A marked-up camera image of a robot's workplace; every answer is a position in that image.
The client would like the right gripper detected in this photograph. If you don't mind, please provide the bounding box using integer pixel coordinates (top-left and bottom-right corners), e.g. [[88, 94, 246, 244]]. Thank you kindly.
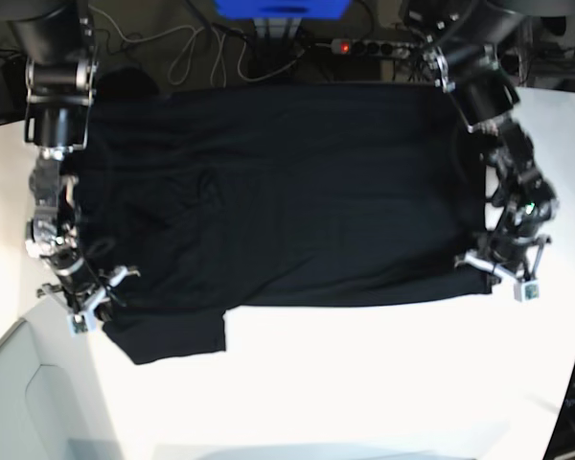
[[50, 248, 105, 307]]

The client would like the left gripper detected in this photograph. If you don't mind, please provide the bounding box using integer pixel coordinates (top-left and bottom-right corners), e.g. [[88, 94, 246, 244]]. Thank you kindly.
[[486, 222, 541, 268]]

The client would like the black T-shirt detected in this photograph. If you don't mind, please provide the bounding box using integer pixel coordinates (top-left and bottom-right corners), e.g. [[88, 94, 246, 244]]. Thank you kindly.
[[70, 83, 491, 364]]

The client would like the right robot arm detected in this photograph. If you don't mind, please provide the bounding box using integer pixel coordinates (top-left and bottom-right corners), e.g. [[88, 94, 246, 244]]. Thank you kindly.
[[0, 1, 103, 312]]

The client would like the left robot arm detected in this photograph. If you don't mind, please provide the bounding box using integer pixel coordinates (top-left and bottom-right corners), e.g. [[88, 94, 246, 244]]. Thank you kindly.
[[404, 1, 558, 279]]

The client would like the black power strip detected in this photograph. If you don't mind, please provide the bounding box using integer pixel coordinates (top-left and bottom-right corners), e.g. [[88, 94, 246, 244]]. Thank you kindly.
[[315, 38, 417, 60]]

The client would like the blue plastic box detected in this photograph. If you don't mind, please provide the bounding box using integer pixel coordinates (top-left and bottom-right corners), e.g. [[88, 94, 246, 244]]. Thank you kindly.
[[215, 0, 351, 20]]

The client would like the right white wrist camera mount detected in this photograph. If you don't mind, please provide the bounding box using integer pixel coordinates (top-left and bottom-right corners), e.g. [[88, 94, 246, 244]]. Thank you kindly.
[[36, 259, 141, 336]]

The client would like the grey looped cable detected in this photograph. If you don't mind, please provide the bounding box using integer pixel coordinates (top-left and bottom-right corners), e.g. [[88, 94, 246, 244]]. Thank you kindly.
[[107, 13, 301, 88]]

